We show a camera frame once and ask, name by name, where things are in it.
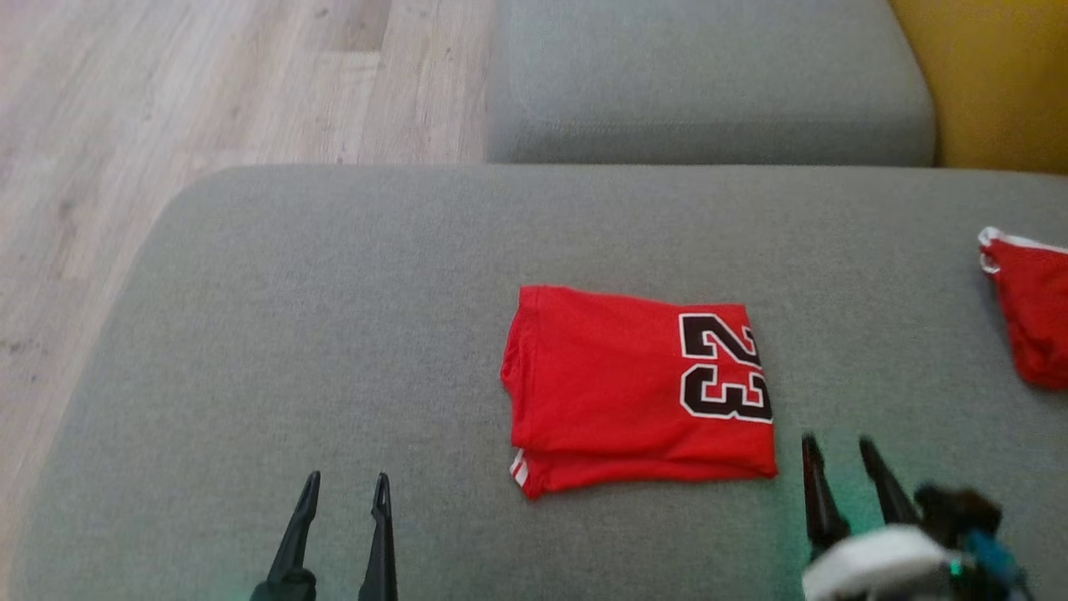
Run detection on grey sofa seat cushion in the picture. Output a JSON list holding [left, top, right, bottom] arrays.
[[7, 164, 1068, 601]]

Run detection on red shorts with white waistband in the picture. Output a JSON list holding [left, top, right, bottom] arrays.
[[977, 226, 1068, 391]]

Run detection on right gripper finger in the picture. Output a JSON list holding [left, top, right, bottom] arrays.
[[800, 432, 853, 558], [858, 435, 920, 528]]

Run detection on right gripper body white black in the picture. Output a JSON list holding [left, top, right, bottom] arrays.
[[799, 523, 965, 601]]

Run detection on blue cable on right gripper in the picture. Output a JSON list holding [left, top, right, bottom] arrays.
[[958, 529, 1035, 601]]

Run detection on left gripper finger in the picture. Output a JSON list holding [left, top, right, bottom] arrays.
[[267, 471, 322, 585], [358, 472, 399, 601]]

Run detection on red jersey with white trim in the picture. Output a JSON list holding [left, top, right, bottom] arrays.
[[500, 285, 780, 501]]

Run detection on grey sofa back cushion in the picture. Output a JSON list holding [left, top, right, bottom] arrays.
[[485, 0, 938, 167]]

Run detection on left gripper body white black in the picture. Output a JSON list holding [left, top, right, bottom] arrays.
[[249, 568, 320, 601]]

